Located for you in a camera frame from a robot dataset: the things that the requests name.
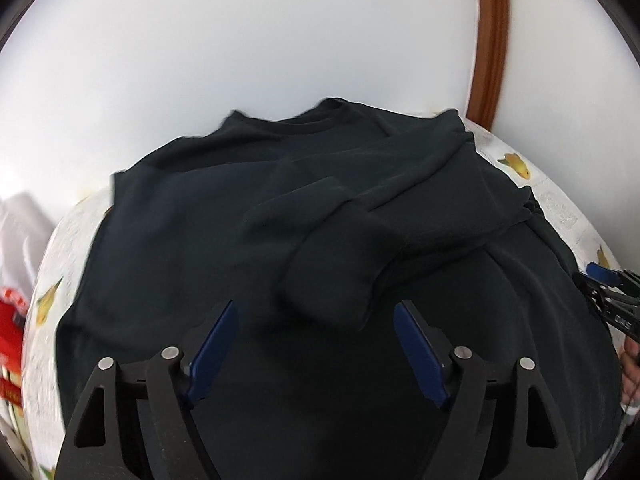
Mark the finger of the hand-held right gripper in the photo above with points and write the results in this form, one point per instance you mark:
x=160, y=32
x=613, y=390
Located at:
x=602, y=272
x=612, y=310

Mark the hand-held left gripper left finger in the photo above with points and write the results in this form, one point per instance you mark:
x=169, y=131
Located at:
x=215, y=350

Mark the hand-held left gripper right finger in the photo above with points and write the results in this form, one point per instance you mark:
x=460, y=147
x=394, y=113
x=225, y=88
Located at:
x=417, y=350

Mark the black sweater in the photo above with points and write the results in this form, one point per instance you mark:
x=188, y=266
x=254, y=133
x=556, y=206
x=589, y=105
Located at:
x=320, y=220

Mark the person's right hand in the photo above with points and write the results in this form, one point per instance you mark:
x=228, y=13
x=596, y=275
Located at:
x=631, y=370

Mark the fruit print tablecloth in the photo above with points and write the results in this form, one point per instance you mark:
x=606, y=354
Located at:
x=60, y=260

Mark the red bag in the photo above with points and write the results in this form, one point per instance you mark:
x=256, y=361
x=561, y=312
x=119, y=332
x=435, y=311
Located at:
x=9, y=340

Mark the white plastic bag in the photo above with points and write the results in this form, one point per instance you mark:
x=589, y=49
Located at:
x=25, y=240

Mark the brown wooden door frame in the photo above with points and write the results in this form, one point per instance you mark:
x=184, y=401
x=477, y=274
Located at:
x=487, y=50

